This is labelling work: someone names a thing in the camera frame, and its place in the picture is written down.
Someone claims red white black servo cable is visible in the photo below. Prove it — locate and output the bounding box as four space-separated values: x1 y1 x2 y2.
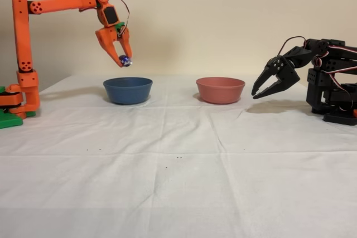
311 43 357 82
277 36 307 56

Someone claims blue candy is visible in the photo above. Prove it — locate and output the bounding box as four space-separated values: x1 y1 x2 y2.
118 55 132 68

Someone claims red bowl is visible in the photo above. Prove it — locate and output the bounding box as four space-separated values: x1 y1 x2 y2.
196 77 246 104

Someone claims green arm base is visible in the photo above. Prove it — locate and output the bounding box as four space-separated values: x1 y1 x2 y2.
0 86 23 130

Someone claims thin black red cable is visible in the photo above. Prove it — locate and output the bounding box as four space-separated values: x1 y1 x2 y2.
109 0 131 38

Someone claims white creased tablecloth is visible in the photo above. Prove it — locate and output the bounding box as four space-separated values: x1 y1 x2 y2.
0 75 357 238

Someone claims blue bowl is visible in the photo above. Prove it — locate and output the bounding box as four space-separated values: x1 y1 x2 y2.
103 77 153 105

